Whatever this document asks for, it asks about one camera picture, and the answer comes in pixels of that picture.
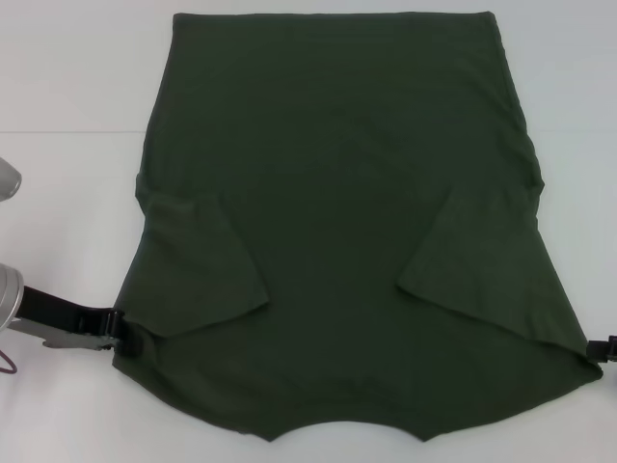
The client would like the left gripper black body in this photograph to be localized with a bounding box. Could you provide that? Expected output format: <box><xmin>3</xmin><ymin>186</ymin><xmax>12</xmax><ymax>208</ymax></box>
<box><xmin>9</xmin><ymin>285</ymin><xmax>121</xmax><ymax>351</ymax></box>

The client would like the dark green t-shirt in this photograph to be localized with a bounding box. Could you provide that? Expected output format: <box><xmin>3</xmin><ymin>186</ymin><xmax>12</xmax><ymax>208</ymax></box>
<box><xmin>109</xmin><ymin>10</ymin><xmax>604</xmax><ymax>443</ymax></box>

